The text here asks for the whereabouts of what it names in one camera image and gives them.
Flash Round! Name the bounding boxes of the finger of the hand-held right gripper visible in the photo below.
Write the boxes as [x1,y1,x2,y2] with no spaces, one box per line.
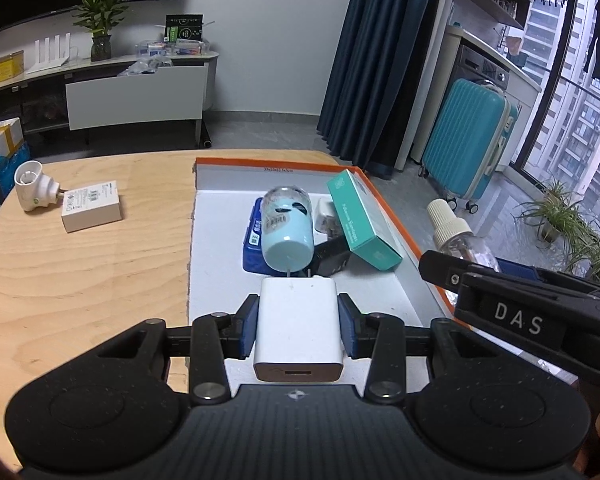
[418,250,503,293]
[495,257,600,295]

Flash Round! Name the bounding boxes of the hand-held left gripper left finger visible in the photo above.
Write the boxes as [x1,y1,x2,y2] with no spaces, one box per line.
[87,292,261,408]

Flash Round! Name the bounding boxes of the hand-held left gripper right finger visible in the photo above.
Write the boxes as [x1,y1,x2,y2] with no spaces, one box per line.
[336,292,502,407]

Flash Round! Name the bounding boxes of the clear bottle with white cap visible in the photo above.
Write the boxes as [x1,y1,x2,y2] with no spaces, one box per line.
[426,198,497,302]

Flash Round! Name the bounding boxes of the white wall charger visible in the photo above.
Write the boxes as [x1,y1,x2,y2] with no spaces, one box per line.
[252,277,345,383]

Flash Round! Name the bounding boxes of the orange-rimmed white cardboard box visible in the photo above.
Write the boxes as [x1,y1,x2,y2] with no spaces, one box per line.
[186,156,462,397]

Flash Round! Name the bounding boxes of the black wall charger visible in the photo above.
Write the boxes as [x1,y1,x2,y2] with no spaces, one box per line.
[310,235,354,277]

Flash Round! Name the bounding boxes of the clear bottle with light-blue base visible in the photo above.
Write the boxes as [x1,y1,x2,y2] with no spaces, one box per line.
[260,186,315,277]

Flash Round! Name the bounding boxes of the teal carton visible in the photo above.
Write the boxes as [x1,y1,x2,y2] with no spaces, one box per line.
[327,169,404,271]

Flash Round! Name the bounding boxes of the floor spider plant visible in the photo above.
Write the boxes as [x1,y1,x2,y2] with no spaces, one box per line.
[517,177,587,247]
[565,230,600,287]

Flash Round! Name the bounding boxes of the blue packet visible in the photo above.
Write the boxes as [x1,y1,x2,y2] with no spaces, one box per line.
[241,197,282,276]

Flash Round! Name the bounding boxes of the teal suitcase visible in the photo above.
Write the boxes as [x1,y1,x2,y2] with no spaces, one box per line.
[420,78,519,213]

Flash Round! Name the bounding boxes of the small white labelled box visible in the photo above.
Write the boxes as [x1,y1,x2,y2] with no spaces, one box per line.
[61,183,125,234]

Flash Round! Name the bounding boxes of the grey washing machine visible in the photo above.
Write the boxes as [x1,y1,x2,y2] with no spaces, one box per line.
[452,44,511,92]

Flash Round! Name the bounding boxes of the dark blue curtain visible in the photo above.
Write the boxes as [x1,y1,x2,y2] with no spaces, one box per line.
[317,0,449,182]

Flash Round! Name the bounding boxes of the white television cabinet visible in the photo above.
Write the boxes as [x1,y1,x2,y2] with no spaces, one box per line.
[0,50,219,149]

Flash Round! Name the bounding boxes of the small white plug-in device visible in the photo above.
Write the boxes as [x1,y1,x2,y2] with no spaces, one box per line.
[14,160,61,213]

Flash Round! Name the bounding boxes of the clear plastic bags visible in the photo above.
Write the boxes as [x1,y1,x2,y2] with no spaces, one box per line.
[117,57,174,79]

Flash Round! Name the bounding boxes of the clear plastic organizer tray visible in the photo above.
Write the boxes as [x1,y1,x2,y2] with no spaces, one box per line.
[134,37,214,59]

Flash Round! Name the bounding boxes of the blue plastic bag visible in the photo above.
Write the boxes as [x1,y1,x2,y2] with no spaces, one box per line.
[0,142,31,202]

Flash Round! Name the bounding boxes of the green and black box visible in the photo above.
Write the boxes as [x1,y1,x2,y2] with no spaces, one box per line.
[165,13,204,44]

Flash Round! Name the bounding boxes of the white router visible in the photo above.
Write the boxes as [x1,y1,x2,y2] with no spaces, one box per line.
[35,33,74,72]

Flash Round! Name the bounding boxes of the green potted bamboo plant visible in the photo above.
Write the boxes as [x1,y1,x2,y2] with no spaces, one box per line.
[72,0,131,63]

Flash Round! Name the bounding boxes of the yellow box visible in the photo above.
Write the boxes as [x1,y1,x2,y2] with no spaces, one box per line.
[0,51,26,85]

